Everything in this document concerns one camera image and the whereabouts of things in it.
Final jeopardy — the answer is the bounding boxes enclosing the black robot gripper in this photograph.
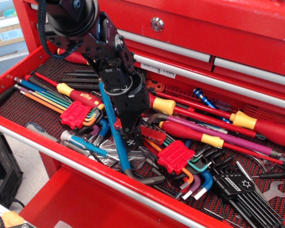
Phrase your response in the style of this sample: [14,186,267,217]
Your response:
[103,72,151,152]

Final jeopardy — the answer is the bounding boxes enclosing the red bit holder strip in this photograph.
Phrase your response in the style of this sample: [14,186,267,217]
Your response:
[114,119,166,145]

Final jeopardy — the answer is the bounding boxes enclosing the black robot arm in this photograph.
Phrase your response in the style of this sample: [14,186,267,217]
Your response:
[38,0,151,150]

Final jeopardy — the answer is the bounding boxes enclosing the red key holder back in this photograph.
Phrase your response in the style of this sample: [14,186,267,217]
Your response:
[146,80,196,100]

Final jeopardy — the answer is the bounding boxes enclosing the blue holder black hex keys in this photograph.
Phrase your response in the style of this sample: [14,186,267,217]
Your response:
[58,69,99,90]

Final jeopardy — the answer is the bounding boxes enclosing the long blue hex key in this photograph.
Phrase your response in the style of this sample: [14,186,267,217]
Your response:
[99,80,165,185]

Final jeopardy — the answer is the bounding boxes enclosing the large red yellow screwdriver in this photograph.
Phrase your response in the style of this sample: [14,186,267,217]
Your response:
[149,93,266,140]

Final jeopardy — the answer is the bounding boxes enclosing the coloured hex key set centre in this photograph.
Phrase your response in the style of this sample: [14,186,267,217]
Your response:
[139,141,213,201]

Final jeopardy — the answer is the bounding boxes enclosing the coloured hex key set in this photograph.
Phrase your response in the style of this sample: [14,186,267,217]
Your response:
[139,141,213,201]
[14,77,105,135]

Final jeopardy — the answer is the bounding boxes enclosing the coloured hex key set left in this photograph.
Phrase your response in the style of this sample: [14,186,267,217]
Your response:
[14,77,105,135]

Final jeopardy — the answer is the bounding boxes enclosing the blue grey precision screwdriver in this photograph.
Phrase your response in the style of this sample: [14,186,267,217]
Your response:
[60,131,119,161]

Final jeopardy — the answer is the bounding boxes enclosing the red yellow screwdriver lower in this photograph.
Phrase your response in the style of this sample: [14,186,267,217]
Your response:
[159,121,285,168]

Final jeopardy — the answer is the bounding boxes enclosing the white drawer label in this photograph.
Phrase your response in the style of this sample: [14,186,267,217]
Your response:
[141,63,176,78]

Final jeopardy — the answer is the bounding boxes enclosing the red tool chest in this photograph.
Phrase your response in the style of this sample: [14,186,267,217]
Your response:
[0,0,285,228]

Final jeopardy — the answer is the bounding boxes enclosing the blue metal pen tool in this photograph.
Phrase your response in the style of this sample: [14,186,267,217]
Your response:
[193,88,231,124]

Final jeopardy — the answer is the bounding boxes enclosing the wiha red yellow screwdriver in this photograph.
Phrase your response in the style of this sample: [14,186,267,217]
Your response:
[24,73,103,108]

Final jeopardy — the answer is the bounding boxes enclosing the black red drawer liner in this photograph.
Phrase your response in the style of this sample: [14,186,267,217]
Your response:
[0,53,285,228]

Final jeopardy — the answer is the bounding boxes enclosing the red yellow screwdriver back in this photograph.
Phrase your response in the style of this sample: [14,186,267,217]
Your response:
[64,52,89,66]

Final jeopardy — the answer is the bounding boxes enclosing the long purple hex key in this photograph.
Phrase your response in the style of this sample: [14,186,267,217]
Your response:
[146,114,282,159]

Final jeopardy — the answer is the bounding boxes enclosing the silver drawer lock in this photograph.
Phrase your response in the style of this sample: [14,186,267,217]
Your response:
[151,17,164,32]

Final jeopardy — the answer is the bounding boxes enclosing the black box on floor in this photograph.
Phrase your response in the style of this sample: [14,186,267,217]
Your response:
[0,132,23,208]

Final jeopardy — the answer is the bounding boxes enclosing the black tekton torx key set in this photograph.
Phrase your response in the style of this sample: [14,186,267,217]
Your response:
[194,144,285,228]

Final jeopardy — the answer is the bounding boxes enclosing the small silver wrench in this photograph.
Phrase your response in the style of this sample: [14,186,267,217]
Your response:
[263,181,285,201]

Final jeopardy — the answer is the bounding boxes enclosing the red yellow screwdriver right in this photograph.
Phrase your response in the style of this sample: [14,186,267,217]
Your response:
[151,92,285,147]

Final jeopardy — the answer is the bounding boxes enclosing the grey blue handle tool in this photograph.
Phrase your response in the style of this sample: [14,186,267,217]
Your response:
[25,122,59,143]

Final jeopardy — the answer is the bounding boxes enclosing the black red handle tool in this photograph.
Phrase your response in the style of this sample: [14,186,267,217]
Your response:
[0,85,15,105]

